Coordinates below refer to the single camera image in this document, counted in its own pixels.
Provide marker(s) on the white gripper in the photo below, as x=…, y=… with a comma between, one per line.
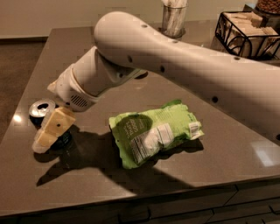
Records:
x=67, y=87

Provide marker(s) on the blue pepsi can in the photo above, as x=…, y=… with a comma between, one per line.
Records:
x=37, y=113

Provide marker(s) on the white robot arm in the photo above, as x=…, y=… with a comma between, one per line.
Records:
x=124, y=45

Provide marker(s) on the green chip bag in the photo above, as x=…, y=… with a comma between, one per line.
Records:
x=140, y=136

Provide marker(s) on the orange fruit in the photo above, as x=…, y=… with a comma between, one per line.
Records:
x=142, y=75

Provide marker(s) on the clear glass with utensils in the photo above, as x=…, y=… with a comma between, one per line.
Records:
x=174, y=14

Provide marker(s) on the jar of brown snacks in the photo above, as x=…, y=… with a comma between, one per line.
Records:
x=269, y=6

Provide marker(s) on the black wire basket with packets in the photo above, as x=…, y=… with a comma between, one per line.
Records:
x=242, y=34

